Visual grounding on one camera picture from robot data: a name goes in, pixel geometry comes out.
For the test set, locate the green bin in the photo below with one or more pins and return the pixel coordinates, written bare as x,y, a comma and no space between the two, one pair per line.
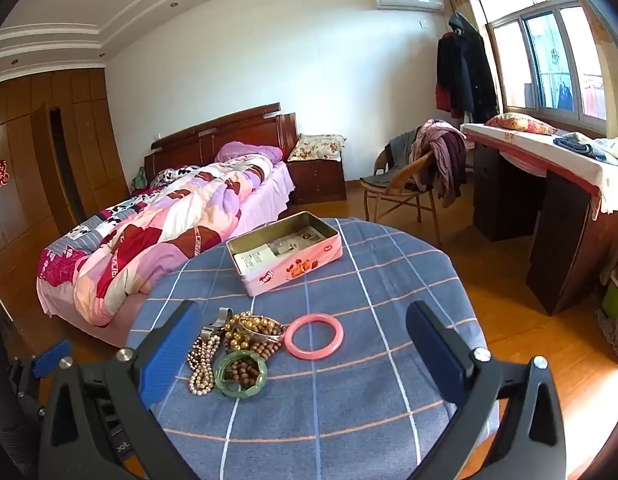
610,301

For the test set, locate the wooden wardrobe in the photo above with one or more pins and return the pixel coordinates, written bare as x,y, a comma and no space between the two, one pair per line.
59,163

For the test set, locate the wicker chair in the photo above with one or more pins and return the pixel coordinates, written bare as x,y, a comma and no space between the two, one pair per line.
392,184

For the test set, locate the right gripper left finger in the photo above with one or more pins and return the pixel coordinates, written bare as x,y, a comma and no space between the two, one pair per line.
98,422

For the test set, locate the window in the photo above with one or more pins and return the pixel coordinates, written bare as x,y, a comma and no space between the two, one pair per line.
547,61

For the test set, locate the floral pillow on desk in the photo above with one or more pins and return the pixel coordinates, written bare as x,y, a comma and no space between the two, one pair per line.
522,123

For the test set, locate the pink patchwork quilt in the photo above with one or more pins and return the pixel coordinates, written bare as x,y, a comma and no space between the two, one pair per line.
96,268

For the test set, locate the folded blue clothes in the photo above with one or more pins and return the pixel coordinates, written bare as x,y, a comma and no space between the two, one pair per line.
578,143

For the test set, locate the silver mesh watch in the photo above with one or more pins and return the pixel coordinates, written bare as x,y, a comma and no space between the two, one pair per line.
218,326

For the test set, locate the pink bangle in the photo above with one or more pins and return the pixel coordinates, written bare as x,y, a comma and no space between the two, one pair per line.
325,335

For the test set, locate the silver bangle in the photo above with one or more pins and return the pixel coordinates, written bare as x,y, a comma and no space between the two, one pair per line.
261,329

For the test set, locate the wooden nightstand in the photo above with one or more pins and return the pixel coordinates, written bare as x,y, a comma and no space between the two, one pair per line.
317,181

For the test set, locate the pink metal tin box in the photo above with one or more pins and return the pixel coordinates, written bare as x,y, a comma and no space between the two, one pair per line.
296,266

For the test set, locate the purple pillow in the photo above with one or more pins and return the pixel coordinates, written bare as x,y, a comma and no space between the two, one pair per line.
234,149

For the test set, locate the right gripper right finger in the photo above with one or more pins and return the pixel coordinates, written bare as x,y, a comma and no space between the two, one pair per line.
530,441

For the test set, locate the floral cushion on nightstand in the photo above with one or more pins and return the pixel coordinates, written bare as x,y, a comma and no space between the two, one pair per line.
324,147

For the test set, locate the clothes on chair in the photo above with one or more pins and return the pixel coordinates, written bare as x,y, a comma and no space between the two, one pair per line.
447,174

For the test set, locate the bed with wooden headboard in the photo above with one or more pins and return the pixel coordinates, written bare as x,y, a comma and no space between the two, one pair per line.
198,146

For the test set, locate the hanging dark coats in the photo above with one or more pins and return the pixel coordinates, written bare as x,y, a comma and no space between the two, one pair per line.
464,83

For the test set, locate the green jade bangle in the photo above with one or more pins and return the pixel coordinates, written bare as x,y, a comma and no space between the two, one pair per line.
241,375

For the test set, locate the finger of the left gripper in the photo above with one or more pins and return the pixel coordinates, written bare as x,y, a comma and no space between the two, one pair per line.
44,365

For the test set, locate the dark wooden desk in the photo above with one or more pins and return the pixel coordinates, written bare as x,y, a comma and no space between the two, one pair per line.
526,184

